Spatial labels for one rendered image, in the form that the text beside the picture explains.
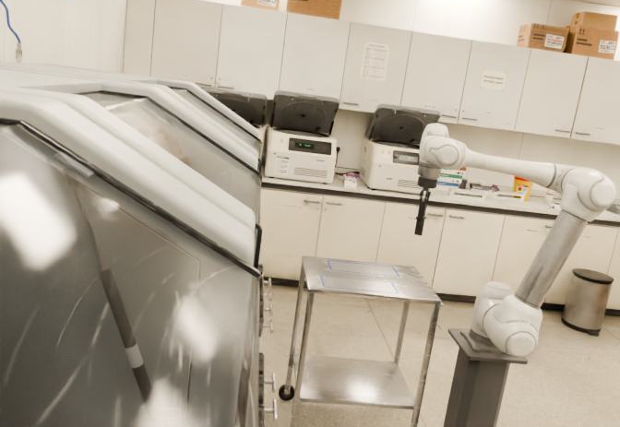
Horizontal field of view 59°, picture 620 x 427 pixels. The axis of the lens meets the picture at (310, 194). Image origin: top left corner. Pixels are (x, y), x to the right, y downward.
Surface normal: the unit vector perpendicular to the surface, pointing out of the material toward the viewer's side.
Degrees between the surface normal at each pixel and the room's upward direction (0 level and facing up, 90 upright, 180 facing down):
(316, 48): 90
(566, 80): 90
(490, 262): 90
